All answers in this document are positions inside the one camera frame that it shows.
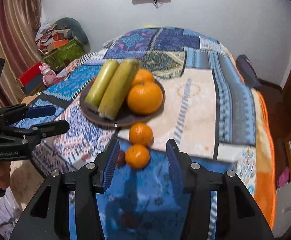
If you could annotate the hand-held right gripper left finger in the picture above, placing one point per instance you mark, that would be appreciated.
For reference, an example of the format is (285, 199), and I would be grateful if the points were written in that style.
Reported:
(110, 167)

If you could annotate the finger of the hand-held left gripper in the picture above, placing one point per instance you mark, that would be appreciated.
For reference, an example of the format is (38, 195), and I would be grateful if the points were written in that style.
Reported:
(53, 128)
(41, 110)

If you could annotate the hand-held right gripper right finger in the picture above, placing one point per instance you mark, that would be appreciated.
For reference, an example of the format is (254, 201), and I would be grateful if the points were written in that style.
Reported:
(175, 167)

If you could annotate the small tangerine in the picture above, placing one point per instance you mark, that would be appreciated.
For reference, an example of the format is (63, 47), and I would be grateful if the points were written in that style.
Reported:
(140, 133)
(137, 155)

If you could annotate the dark round metal plate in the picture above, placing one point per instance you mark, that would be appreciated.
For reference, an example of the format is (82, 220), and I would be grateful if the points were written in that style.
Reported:
(135, 118)

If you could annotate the pale green corn cob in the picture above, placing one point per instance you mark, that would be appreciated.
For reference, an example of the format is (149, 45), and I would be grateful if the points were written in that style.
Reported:
(101, 82)

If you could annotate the yellow corn cob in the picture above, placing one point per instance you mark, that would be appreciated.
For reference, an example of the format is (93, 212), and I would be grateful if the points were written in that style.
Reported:
(118, 90)

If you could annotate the large orange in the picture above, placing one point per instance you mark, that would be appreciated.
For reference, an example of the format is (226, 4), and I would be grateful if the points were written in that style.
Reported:
(144, 97)
(144, 76)

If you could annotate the person's left hand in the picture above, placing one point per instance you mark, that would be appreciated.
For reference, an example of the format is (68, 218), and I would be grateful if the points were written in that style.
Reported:
(3, 175)

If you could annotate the small dark red fruit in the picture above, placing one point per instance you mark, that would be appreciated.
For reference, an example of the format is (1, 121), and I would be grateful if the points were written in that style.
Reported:
(121, 158)

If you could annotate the pink toy figure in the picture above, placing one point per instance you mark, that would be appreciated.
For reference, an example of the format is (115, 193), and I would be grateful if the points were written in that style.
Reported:
(48, 76)

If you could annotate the red box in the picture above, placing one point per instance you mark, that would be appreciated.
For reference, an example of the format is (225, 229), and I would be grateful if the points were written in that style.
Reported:
(29, 76)

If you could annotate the lilac cloth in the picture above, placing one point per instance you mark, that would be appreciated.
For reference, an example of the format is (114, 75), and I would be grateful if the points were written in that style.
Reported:
(5, 212)

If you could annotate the black and white checkered cloth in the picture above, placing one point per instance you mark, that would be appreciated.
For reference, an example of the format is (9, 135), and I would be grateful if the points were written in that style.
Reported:
(88, 57)

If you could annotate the blue patchwork printed blanket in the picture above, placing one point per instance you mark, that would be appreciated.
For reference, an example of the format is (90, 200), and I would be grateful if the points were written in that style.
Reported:
(198, 100)

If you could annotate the striped brown curtain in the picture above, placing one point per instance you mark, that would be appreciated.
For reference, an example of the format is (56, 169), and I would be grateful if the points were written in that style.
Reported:
(10, 30)

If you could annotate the orange blanket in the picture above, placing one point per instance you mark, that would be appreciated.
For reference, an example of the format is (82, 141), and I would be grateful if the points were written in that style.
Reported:
(265, 155)

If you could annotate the grey cushion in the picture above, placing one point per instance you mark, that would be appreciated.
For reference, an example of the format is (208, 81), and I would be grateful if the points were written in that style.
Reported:
(73, 25)

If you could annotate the pink cloth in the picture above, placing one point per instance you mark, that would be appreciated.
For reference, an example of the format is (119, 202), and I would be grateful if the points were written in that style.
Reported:
(283, 177)

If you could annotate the white sliding door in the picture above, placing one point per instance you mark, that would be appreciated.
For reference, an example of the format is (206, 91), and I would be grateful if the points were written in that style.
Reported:
(289, 202)

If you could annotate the grey backpack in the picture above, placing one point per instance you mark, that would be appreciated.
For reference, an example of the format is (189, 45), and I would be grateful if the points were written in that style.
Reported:
(246, 70)

